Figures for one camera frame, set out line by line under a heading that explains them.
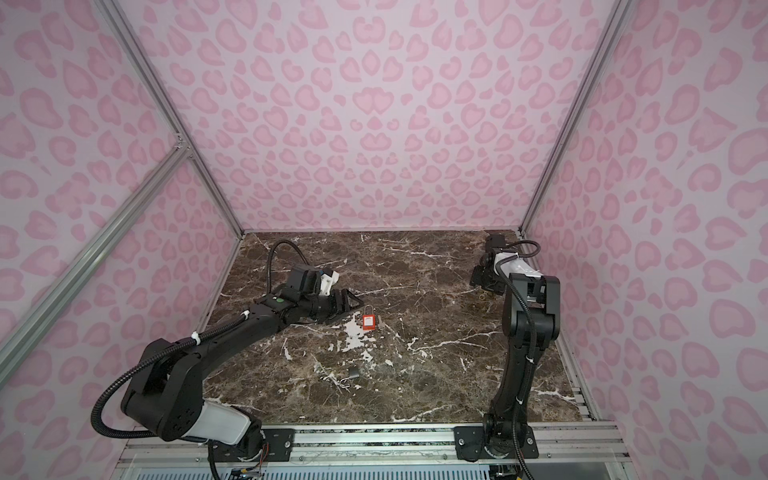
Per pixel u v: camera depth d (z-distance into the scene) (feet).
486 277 2.88
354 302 2.63
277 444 2.42
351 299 2.60
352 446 2.46
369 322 3.04
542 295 1.95
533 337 1.78
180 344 1.52
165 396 1.39
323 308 2.42
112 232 2.22
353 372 2.79
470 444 2.37
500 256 2.47
